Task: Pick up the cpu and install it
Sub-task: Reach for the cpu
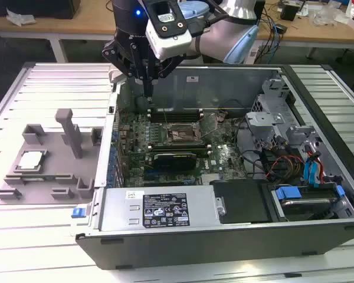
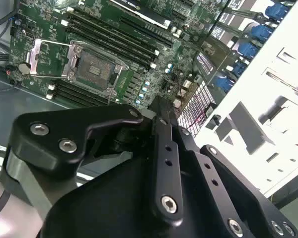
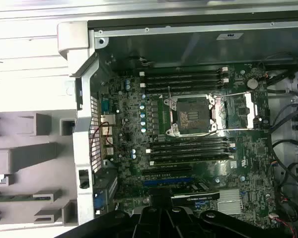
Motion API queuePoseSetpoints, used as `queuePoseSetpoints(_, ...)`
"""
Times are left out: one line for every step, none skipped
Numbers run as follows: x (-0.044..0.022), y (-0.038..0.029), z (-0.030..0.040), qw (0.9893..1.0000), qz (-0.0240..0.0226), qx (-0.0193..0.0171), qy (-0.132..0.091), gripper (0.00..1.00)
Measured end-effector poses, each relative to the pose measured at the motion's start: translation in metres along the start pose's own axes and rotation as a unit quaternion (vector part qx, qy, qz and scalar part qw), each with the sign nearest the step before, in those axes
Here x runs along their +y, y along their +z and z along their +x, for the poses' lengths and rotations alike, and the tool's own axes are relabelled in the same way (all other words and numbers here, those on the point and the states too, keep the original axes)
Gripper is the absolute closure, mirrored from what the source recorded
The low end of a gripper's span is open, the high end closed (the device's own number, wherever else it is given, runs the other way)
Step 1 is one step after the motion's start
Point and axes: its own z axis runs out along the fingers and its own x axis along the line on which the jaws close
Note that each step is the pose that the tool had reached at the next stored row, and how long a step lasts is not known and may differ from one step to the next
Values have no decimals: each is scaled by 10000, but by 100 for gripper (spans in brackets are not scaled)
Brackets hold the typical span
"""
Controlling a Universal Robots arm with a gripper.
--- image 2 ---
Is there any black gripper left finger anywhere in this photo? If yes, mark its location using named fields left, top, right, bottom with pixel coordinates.
left=0, top=96, right=185, bottom=228

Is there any metal socket cover frame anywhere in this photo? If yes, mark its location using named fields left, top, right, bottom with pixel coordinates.
left=26, top=38, right=77, bottom=83

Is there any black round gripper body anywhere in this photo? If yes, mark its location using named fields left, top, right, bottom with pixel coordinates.
left=39, top=155, right=229, bottom=238

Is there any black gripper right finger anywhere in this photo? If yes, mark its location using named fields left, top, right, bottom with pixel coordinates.
left=165, top=98, right=298, bottom=238

